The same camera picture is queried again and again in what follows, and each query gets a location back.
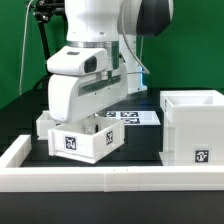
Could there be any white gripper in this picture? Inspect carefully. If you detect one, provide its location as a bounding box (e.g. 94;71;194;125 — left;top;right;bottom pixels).
48;63;128;135

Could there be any white front drawer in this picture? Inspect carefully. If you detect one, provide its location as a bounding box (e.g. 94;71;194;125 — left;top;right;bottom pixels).
48;117;125;164

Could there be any marker tag sheet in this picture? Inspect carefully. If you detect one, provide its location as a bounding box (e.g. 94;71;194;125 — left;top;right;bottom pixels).
106;111;160;126

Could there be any black camera stand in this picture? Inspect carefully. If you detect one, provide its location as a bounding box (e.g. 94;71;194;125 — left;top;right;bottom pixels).
26;0;68;84

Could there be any white drawer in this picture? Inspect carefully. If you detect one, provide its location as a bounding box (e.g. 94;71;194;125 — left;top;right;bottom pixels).
48;117;125;164
36;111;59;140

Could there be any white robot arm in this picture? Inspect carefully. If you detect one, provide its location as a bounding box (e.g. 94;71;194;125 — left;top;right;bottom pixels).
47;0;174;134

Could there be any white drawer cabinet box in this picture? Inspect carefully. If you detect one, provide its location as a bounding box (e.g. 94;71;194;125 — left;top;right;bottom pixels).
159;90;224;166

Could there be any white cable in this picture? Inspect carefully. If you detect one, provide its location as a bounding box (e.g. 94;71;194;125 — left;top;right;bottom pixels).
18;0;36;97

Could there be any white fence frame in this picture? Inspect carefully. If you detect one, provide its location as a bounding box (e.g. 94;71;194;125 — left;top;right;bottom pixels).
0;135;224;192

